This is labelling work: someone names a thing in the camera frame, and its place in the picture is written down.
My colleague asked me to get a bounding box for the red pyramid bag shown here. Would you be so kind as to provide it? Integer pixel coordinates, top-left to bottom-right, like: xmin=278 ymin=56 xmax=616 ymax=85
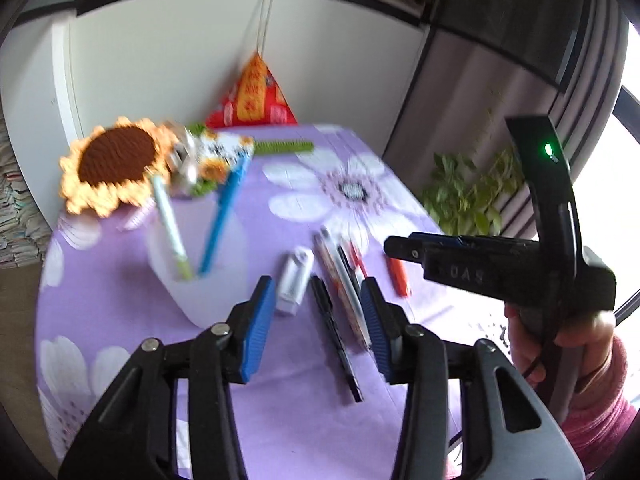
xmin=205 ymin=54 xmax=298 ymax=128

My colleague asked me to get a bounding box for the blue pen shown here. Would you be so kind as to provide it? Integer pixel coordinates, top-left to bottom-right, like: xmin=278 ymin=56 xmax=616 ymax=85
xmin=197 ymin=152 xmax=251 ymax=276

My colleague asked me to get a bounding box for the purple floral tablecloth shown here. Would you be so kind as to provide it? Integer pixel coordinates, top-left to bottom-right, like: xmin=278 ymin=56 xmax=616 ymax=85
xmin=35 ymin=124 xmax=516 ymax=480

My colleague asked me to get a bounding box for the dark glass cabinet door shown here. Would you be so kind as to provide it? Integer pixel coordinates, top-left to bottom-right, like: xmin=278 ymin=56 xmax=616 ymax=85
xmin=420 ymin=0 xmax=593 ymax=93

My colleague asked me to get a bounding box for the thick black marker pen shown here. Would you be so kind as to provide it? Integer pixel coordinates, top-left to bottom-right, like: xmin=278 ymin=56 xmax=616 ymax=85
xmin=310 ymin=275 xmax=364 ymax=403

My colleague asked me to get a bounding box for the thin black pen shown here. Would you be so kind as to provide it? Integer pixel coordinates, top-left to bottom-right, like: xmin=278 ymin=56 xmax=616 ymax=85
xmin=336 ymin=244 xmax=362 ymax=293

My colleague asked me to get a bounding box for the thin hanging string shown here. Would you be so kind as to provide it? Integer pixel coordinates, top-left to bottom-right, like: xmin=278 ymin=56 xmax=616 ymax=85
xmin=252 ymin=0 xmax=275 ymax=57

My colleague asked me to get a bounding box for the green potted plant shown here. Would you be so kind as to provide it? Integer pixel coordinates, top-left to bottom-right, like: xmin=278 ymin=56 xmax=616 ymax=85
xmin=420 ymin=147 xmax=526 ymax=236

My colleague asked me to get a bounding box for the green crochet stem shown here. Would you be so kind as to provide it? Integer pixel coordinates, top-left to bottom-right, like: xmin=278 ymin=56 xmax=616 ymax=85
xmin=252 ymin=139 xmax=315 ymax=155

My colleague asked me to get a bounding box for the person's right hand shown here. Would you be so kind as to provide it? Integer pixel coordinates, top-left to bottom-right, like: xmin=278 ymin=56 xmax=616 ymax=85
xmin=505 ymin=305 xmax=617 ymax=396

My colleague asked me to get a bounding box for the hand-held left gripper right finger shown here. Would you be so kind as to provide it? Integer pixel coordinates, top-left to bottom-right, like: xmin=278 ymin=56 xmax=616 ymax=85
xmin=360 ymin=276 xmax=586 ymax=480

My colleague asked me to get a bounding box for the person's right forearm pink sleeve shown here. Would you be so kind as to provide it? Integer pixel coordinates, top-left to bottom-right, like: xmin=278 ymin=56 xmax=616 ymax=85
xmin=520 ymin=335 xmax=638 ymax=476

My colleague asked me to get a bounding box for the white pen green cap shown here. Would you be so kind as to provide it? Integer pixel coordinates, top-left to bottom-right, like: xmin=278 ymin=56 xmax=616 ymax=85
xmin=150 ymin=174 xmax=195 ymax=281

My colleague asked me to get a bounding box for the black cable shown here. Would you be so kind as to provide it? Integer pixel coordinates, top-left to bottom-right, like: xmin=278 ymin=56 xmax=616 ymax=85
xmin=520 ymin=352 xmax=548 ymax=378

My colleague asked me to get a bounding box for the stack of books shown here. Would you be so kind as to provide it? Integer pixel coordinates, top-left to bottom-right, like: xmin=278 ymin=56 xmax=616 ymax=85
xmin=0 ymin=120 xmax=56 ymax=268

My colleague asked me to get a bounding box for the sunflower greeting card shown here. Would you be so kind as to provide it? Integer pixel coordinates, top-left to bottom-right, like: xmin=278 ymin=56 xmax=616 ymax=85
xmin=192 ymin=130 xmax=256 ymax=181

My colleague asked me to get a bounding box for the translucent plastic pen cup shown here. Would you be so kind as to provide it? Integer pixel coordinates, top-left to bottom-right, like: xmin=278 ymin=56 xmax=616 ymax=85
xmin=145 ymin=195 xmax=249 ymax=331

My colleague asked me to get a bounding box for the orange marker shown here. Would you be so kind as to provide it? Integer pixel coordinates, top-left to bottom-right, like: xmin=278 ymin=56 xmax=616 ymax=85
xmin=387 ymin=255 xmax=413 ymax=297

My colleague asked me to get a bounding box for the red pen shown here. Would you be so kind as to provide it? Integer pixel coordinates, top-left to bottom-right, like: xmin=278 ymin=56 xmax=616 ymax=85
xmin=349 ymin=240 xmax=369 ymax=281

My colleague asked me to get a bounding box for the crochet sunflower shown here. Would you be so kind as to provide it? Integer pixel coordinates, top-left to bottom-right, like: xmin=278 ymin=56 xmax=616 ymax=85
xmin=59 ymin=116 xmax=181 ymax=218

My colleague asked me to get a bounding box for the white ribbon bow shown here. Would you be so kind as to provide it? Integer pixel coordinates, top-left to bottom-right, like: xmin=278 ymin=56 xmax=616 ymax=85
xmin=167 ymin=127 xmax=201 ymax=196

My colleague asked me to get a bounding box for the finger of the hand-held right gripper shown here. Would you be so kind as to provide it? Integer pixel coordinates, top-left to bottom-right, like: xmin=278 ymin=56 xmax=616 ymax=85
xmin=384 ymin=235 xmax=541 ymax=306
xmin=410 ymin=233 xmax=541 ymax=249

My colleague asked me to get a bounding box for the white patterned pen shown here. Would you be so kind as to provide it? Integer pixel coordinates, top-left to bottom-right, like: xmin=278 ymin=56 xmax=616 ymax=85
xmin=314 ymin=227 xmax=372 ymax=351

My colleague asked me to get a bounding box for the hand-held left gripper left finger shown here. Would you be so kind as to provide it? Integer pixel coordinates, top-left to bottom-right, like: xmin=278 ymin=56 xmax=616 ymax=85
xmin=57 ymin=275 xmax=277 ymax=480

